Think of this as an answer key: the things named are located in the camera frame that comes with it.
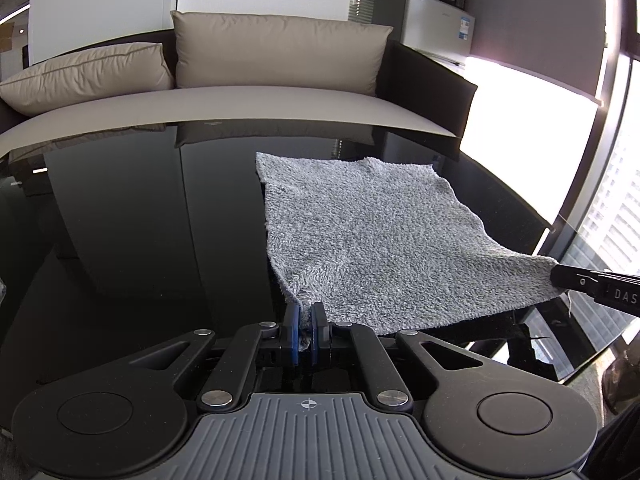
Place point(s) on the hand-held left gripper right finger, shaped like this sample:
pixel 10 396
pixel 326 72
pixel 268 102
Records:
pixel 315 330

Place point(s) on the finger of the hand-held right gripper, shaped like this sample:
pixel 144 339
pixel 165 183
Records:
pixel 570 279

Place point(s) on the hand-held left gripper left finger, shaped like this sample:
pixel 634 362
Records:
pixel 295 330

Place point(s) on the grey fluffy towel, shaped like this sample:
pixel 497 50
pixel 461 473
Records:
pixel 380 240

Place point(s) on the brown sofa with beige seat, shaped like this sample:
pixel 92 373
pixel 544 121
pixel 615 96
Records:
pixel 225 105

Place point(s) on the large beige cushion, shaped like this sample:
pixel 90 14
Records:
pixel 280 52

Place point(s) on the silver mini fridge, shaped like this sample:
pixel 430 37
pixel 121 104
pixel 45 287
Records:
pixel 430 22

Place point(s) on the small beige cushion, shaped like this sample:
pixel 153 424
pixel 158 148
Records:
pixel 85 80

